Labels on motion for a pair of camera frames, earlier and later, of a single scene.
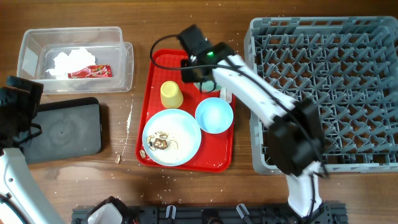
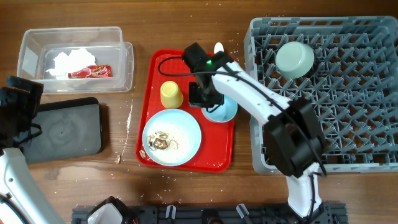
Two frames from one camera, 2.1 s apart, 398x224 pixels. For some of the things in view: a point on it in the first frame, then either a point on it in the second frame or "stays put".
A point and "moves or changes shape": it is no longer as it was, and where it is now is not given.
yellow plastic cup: (171, 96) stays put
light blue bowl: (214, 115) moves or changes shape
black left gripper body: (20, 107) stays put
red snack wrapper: (92, 71) stays put
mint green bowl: (208, 86) moves or changes shape
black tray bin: (69, 129) stays put
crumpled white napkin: (65, 64) stays put
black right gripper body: (189, 76) to (199, 97)
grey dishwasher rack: (347, 66) stays put
